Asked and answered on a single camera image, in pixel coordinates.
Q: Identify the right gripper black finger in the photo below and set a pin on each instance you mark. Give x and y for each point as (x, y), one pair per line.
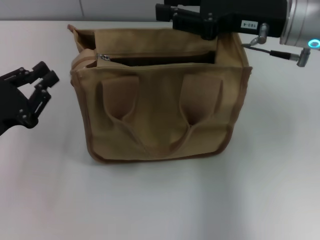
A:
(187, 23)
(170, 12)

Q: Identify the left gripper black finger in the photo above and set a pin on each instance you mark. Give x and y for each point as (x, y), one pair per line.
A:
(48, 80)
(39, 69)

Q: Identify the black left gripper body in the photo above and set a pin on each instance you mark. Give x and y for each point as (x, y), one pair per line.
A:
(12, 105)

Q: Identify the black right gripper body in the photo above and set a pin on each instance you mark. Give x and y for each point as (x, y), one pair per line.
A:
(237, 15)

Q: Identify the silver zipper pull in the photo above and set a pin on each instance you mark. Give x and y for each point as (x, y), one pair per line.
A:
(104, 57)

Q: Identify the khaki fabric food bag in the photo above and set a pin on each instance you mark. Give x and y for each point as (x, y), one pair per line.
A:
(162, 112)

